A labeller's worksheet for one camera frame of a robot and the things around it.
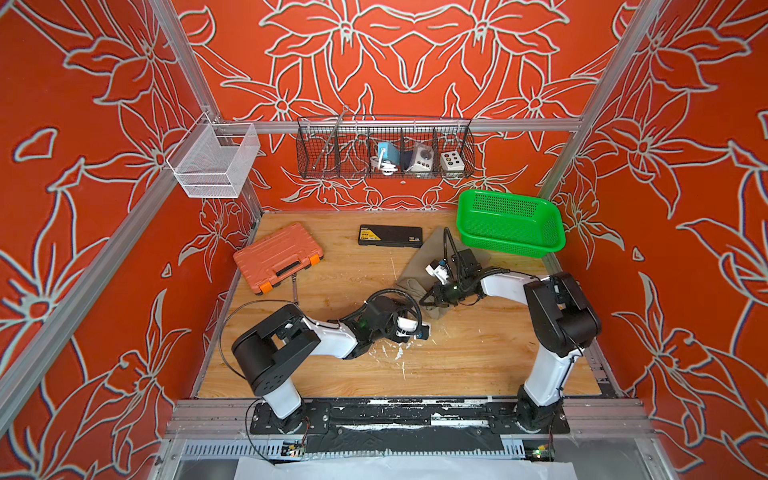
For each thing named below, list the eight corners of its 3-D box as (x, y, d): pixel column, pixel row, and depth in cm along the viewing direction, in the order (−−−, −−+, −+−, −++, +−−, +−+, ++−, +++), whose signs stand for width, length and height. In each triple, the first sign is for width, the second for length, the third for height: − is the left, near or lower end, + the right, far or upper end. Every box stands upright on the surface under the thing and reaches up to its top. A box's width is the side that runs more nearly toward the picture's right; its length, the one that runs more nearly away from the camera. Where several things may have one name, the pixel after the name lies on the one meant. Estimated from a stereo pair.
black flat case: (358, 250, 110) (357, 243, 107) (359, 231, 117) (359, 224, 113) (422, 250, 110) (424, 243, 107) (420, 231, 116) (421, 224, 113)
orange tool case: (258, 297, 97) (253, 289, 93) (238, 261, 106) (232, 252, 102) (326, 257, 107) (324, 249, 103) (302, 228, 116) (299, 219, 112)
